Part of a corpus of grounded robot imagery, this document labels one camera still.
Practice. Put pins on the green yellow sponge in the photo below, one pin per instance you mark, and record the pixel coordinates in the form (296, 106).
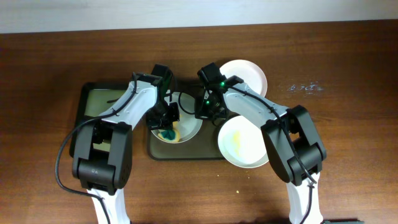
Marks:
(170, 135)

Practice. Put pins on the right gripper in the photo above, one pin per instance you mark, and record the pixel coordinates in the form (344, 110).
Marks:
(201, 113)

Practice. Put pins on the white plate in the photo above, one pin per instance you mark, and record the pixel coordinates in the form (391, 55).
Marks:
(241, 143)

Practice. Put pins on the black sponge tray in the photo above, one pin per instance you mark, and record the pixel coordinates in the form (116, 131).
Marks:
(95, 99)

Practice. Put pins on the pink plate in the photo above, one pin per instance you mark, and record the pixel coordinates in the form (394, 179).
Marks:
(251, 73)

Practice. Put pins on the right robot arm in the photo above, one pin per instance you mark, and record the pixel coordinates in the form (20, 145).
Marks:
(293, 144)

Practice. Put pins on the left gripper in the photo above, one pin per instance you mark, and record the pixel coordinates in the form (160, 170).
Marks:
(154, 124)

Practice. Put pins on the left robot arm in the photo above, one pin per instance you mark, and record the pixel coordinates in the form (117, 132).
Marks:
(105, 180)

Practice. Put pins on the grey plate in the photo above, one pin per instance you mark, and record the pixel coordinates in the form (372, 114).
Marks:
(187, 126)

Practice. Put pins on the dark brown serving tray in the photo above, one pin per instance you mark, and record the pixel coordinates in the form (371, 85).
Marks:
(203, 146)

